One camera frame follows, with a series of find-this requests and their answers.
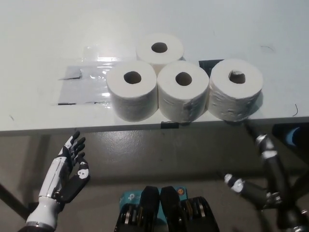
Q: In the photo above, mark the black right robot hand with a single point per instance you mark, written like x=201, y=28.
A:
x=277, y=174

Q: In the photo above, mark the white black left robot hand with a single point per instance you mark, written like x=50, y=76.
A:
x=72, y=183

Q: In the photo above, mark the white toilet paper roll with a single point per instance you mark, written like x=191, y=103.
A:
x=132, y=101
x=235, y=96
x=147, y=50
x=178, y=101

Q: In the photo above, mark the black blue object under table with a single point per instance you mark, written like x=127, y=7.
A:
x=282, y=134

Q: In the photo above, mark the teal tp-link box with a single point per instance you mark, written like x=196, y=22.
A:
x=129, y=197

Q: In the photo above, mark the clear glossy tape sheet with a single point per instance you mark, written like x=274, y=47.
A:
x=82, y=87

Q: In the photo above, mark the small black tape strip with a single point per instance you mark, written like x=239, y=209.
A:
x=169, y=125

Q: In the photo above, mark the black square tape marker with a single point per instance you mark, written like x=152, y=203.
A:
x=205, y=65

